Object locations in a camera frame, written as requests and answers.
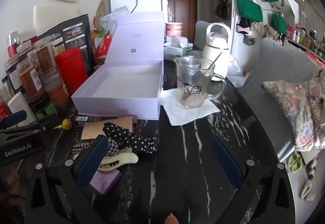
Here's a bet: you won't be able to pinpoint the brown wooden door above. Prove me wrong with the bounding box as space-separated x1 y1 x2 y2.
167 0 197 44

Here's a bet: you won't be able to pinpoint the black jar green label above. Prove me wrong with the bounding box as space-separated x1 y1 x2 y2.
32 101 59 116

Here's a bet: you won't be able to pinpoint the tall clear plastic jar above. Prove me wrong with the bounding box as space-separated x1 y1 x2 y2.
34 36 57 75

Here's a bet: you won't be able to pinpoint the red snack bag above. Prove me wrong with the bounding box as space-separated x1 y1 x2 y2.
94 31 113 65

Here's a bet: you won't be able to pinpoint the woven straw fan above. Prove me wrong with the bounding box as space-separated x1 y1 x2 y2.
95 0 111 24

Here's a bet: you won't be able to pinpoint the silver foil pouch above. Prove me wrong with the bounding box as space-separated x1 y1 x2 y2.
99 6 130 34

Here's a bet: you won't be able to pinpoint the orange filled clear jar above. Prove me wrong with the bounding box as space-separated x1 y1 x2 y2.
44 72 70 107

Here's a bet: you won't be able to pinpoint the glass mug cartoon print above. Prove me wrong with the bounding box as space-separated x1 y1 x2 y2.
174 56 226 109

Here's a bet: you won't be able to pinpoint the cream hair claw clip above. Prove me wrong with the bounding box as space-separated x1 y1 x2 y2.
98 147 139 172

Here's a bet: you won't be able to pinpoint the red canister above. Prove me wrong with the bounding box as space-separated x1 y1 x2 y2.
55 47 88 94

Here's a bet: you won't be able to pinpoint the black slim carton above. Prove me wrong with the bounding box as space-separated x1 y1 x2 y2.
74 115 102 127

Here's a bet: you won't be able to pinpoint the beige slipper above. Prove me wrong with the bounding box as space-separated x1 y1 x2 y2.
300 180 313 198

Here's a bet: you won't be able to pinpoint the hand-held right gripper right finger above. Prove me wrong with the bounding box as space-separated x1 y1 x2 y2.
211 136 295 224

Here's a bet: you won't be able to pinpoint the brown filled jar white label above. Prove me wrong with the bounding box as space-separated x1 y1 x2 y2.
19 58 46 103

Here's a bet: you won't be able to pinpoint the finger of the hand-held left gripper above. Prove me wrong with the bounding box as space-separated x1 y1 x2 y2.
0 110 28 128
0 119 55 138

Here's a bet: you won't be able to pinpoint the grey padded chair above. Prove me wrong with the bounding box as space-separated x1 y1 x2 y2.
239 38 325 161
194 20 221 44

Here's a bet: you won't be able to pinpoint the pink paper cup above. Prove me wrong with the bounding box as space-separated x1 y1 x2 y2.
165 22 183 37

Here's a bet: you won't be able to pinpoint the yellow flower hair tie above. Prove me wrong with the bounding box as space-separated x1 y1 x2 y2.
53 119 70 130

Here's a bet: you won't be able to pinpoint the green slippers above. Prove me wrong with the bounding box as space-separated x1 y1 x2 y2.
287 152 302 174

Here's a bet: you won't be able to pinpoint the dark jar white label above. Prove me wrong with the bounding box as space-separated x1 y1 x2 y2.
4 58 26 96

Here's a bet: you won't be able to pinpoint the black power cable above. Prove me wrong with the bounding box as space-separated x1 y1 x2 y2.
131 0 143 14

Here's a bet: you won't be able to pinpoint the small purple carton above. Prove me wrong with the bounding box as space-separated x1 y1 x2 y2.
90 169 122 194

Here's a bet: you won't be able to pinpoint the white foam board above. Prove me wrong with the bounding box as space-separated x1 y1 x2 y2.
34 4 79 37

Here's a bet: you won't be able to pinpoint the green tote bag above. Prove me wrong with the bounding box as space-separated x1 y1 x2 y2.
236 0 263 23

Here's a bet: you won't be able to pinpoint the white paper napkin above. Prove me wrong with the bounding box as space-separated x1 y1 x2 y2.
160 88 221 127

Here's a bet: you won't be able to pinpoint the white jug with handle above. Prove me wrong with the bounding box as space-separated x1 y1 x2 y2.
202 22 232 81

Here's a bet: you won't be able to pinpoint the white refrigerator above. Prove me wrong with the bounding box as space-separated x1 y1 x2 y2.
110 0 168 24

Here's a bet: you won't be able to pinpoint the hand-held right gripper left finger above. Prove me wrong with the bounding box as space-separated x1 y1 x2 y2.
24 135 109 224

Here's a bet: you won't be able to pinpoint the row of small bottles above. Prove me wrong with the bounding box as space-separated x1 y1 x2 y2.
287 29 325 62

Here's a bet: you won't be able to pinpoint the tan cardboard box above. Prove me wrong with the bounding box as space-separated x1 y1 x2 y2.
81 116 135 142

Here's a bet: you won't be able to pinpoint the jar with red label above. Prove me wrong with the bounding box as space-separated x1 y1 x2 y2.
6 32 20 58

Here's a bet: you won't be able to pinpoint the black printed snack bag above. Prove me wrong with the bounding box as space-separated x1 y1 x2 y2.
38 14 95 76

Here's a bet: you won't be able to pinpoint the white green tissue box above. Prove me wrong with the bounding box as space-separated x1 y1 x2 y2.
164 45 195 58

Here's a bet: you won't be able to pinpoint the brown shoulder bag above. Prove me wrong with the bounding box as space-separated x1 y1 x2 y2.
215 0 231 20

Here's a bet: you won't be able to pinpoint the thin stirring stick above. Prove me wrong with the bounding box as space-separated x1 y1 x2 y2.
181 53 222 101

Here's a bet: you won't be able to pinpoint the lavender gift box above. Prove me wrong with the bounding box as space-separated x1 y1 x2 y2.
71 11 165 120

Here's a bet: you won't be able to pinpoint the floral cushion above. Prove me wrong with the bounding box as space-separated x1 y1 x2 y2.
263 68 325 151

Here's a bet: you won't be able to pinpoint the black white gingham scrunchie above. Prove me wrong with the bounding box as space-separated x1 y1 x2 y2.
72 138 120 157

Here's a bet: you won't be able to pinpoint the black polka dot scrunchie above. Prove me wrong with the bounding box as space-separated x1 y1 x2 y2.
102 122 158 155

